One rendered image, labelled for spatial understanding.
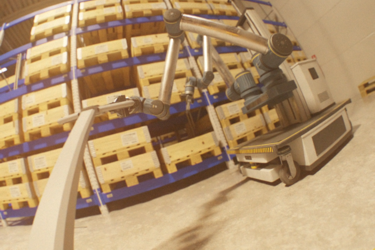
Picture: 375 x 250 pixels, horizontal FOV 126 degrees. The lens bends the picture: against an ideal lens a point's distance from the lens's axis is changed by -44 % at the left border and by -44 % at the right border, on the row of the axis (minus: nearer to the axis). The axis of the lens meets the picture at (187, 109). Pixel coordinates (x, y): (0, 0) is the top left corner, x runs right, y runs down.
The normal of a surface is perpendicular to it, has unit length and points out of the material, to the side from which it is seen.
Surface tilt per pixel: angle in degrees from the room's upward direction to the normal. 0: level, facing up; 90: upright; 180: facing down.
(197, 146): 90
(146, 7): 90
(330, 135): 90
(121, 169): 90
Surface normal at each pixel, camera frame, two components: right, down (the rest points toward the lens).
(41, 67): 0.29, -0.30
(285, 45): -0.06, -0.19
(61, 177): -0.12, -0.94
